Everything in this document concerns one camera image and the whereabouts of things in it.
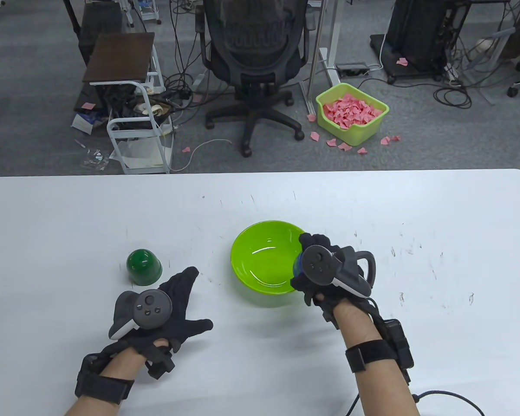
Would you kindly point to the person's right hand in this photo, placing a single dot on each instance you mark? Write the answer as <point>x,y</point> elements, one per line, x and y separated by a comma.
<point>317,238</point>

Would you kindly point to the person's left hand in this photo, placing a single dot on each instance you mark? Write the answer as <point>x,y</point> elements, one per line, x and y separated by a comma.
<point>177,294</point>

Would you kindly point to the dark grey motion controller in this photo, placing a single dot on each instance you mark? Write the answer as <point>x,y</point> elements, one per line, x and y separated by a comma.
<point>318,262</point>
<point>151,308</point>

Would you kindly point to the blue dice cup cover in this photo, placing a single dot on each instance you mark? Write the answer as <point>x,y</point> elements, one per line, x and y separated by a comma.
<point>299,264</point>

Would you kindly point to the green dice cup cover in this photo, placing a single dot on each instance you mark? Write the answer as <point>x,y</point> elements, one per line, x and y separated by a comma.
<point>143,264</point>

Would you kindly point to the lime green plastic bowl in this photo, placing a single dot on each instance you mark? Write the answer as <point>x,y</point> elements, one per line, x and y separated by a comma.
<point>264,255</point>

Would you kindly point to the person's right forearm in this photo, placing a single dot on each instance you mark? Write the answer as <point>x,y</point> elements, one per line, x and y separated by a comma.
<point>359,329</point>

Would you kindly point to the scattered pink floor scraps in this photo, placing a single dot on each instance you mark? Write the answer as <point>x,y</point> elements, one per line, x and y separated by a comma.
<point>344,147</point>

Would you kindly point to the light green plastic bin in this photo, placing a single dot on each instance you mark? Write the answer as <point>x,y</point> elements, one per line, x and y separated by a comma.
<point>359,132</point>

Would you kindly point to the pile of pink scraps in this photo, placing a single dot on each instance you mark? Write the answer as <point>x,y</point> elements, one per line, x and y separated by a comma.
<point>351,112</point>

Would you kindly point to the clear plastic wrapper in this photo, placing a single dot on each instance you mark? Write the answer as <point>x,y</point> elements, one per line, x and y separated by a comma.
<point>96,158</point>

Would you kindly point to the white metal cart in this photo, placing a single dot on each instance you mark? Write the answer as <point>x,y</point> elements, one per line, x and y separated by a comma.
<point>132,132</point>

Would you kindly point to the grey power box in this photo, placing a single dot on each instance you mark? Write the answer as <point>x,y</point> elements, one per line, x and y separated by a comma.
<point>351,68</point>

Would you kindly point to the white cardboard box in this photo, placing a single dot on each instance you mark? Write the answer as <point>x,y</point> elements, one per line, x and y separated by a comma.
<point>82,123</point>

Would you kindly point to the black wheeled platform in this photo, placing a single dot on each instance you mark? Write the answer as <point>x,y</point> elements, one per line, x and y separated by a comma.
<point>379,52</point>

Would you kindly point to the black mesh office chair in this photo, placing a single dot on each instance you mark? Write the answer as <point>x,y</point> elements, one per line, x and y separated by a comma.
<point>253,47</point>

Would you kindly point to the black computer tower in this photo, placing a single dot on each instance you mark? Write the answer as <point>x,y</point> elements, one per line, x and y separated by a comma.
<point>416,30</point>

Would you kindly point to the brown top side table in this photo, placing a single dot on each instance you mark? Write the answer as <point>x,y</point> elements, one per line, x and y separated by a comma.
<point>119,56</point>

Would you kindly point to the dark side table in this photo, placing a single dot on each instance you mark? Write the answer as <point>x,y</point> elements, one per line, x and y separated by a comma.
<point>99,17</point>

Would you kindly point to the white desk leg frame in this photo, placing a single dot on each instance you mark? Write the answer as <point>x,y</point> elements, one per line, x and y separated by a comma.
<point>325,60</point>

